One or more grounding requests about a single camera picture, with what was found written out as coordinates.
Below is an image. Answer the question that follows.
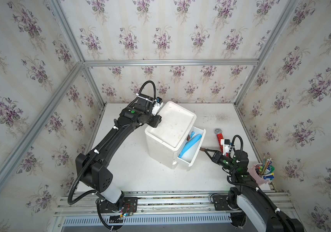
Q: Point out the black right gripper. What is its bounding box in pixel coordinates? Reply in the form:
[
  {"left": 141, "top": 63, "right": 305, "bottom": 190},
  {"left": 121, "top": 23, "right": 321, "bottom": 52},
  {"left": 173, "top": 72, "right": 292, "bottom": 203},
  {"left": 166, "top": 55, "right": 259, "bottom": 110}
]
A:
[{"left": 205, "top": 148, "right": 239, "bottom": 174}]

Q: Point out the white drawer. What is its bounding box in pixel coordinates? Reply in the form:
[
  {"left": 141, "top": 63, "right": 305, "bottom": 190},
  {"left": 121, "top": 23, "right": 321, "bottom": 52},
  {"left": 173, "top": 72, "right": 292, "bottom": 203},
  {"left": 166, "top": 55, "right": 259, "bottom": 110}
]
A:
[{"left": 177, "top": 127, "right": 207, "bottom": 171}]

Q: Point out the white plastic drawer cabinet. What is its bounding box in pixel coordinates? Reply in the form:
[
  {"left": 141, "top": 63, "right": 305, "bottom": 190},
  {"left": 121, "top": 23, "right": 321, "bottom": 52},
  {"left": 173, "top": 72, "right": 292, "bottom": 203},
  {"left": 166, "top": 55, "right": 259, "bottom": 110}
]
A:
[{"left": 145, "top": 101, "right": 197, "bottom": 169}]

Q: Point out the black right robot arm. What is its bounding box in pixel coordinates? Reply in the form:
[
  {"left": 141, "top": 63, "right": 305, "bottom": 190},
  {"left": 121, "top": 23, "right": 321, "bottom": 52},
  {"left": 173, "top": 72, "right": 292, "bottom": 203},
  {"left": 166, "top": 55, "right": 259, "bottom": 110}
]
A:
[{"left": 200, "top": 135, "right": 305, "bottom": 232}]

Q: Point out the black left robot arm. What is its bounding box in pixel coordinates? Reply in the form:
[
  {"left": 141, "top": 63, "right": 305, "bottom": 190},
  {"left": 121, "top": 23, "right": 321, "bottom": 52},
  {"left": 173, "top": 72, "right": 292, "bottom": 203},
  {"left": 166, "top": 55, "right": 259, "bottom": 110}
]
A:
[{"left": 67, "top": 80, "right": 163, "bottom": 211}]

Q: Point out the blue plastic tool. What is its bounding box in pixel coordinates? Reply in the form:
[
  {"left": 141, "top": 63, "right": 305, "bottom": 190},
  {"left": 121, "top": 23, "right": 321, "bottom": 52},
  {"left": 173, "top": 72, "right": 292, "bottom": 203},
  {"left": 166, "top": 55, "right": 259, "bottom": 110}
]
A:
[{"left": 178, "top": 131, "right": 202, "bottom": 158}]

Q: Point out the pink pen cup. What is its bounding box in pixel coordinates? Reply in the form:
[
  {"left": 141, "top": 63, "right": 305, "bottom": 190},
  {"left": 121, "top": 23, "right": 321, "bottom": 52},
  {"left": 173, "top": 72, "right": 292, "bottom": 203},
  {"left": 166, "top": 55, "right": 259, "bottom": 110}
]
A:
[{"left": 248, "top": 158, "right": 275, "bottom": 186}]

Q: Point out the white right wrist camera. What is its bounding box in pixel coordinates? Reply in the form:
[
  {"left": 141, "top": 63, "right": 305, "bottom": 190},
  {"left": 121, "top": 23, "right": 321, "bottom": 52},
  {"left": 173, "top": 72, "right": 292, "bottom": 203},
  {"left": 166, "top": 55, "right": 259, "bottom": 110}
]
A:
[{"left": 220, "top": 139, "right": 233, "bottom": 158}]

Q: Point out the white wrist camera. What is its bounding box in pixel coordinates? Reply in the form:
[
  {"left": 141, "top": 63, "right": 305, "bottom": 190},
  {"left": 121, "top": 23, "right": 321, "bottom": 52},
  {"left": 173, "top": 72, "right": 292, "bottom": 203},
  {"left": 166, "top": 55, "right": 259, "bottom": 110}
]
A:
[
  {"left": 151, "top": 97, "right": 163, "bottom": 116},
  {"left": 220, "top": 139, "right": 233, "bottom": 158}
]

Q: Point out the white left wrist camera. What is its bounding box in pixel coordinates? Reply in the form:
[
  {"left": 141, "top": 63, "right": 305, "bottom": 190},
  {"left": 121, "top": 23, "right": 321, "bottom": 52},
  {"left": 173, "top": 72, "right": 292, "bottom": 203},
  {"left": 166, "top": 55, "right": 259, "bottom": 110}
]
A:
[{"left": 151, "top": 97, "right": 163, "bottom": 116}]

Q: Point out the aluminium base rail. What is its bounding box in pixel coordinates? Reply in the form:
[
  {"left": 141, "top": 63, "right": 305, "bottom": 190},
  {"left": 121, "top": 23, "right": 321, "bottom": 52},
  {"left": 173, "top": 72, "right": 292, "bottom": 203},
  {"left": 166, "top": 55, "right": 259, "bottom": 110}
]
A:
[{"left": 47, "top": 189, "right": 302, "bottom": 232}]

